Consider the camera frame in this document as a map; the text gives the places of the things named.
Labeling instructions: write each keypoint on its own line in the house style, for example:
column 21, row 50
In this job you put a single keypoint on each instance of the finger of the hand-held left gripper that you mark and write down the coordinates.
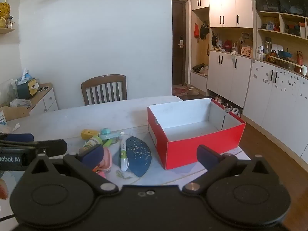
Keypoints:
column 55, row 146
column 19, row 137

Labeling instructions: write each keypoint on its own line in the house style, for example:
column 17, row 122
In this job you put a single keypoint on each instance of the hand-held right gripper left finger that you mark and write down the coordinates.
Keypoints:
column 92, row 155

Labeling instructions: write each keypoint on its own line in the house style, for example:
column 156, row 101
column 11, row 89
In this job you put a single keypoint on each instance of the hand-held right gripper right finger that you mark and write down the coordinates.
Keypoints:
column 207, row 157

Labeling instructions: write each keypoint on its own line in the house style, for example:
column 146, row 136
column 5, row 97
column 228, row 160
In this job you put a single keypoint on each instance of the clear jar with green lid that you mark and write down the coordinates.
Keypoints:
column 92, row 143

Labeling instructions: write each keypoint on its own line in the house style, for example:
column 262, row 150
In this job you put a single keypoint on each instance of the pink plastic toy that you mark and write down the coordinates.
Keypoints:
column 107, row 158

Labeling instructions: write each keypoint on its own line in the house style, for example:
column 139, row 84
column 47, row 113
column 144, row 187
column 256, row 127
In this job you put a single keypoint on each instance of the red cardboard shoe box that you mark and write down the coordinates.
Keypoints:
column 192, row 146

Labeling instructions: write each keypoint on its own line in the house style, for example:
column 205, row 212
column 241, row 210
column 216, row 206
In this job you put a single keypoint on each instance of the green plastic toy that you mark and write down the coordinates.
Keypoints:
column 107, row 142

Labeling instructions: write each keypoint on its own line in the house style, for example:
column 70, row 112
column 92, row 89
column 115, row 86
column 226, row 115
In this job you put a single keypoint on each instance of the yellow cheese-shaped toy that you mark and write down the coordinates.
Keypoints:
column 89, row 134

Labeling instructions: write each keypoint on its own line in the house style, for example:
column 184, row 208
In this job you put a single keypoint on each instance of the clear plastic tube case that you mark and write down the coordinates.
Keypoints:
column 110, row 136

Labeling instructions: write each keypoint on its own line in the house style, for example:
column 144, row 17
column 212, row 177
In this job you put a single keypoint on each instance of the white and green tube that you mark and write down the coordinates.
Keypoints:
column 124, row 154

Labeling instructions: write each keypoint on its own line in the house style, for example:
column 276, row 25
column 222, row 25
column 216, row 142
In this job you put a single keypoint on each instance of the crumpled white paper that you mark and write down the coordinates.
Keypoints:
column 16, row 127

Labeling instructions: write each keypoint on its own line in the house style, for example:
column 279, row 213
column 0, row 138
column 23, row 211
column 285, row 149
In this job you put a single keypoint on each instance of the brown cardboard box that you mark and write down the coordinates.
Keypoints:
column 14, row 114

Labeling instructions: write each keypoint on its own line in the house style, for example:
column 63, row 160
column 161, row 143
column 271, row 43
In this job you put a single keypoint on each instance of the teal round toy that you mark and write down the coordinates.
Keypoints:
column 105, row 131

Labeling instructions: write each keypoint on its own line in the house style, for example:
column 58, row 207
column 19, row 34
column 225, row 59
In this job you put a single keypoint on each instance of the clear plastic bag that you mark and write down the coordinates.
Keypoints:
column 21, row 103

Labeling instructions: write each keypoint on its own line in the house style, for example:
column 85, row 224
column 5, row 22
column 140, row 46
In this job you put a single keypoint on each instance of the small white side cabinet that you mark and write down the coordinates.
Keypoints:
column 44, row 101

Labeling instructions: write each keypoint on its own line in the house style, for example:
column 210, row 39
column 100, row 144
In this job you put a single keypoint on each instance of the dark blue speckled mat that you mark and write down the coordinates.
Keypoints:
column 140, row 156

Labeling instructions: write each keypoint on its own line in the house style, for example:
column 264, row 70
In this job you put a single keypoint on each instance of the blue and yellow tissue box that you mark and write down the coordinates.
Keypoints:
column 26, row 87

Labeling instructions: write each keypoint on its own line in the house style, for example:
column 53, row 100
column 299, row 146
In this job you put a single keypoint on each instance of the white sunglasses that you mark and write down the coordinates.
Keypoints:
column 43, row 89

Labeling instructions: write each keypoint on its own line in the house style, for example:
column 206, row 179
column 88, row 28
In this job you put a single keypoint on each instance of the pair of pink shoes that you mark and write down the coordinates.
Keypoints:
column 218, row 99

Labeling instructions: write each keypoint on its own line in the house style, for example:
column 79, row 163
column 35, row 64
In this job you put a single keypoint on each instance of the brown wooden chair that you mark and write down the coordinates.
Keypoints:
column 103, row 89

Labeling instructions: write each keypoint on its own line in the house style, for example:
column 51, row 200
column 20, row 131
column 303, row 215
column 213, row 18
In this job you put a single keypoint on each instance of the patterned doormat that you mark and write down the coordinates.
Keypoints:
column 179, row 91

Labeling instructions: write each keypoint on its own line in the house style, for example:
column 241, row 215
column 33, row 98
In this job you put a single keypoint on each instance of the white lower cabinet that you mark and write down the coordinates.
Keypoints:
column 228, row 77

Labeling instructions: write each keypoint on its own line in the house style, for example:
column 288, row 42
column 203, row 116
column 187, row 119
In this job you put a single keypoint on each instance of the curved white sideboard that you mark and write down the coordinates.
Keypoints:
column 276, row 105

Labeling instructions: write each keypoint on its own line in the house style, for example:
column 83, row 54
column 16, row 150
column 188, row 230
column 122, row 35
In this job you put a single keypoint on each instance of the dark bag on bench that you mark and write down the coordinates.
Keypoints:
column 198, row 67

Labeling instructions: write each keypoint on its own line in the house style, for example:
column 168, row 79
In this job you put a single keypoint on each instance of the dark brown door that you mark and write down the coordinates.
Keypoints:
column 179, row 43

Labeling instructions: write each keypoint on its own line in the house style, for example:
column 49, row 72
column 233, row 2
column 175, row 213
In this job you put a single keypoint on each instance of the yellow ornament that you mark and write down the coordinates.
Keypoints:
column 4, row 14

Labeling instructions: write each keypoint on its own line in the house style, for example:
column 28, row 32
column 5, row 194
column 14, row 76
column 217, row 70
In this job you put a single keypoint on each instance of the black hanging bag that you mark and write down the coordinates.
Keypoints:
column 204, row 31

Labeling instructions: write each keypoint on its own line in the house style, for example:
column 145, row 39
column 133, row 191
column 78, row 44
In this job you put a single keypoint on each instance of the red hanging bag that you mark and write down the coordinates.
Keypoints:
column 196, row 30

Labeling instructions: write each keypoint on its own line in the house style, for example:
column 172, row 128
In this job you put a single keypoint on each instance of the blue bowl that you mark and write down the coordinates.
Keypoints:
column 284, row 53

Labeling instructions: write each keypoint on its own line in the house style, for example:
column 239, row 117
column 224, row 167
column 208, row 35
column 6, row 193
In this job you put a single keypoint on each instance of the white mug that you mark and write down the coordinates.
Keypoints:
column 305, row 70

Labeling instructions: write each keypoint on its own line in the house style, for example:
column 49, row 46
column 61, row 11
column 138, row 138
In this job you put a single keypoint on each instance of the red kettle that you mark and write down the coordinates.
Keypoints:
column 299, row 58

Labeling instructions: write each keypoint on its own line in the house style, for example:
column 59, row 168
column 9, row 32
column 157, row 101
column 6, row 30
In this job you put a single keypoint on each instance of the wooden open shelf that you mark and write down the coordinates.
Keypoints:
column 281, row 21

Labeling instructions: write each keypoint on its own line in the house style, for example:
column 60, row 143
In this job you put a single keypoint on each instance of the wooden wall shelf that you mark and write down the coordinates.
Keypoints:
column 6, row 30

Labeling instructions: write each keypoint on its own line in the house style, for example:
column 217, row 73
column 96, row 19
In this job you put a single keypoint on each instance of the white upper wall cabinets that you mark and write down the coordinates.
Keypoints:
column 223, row 2

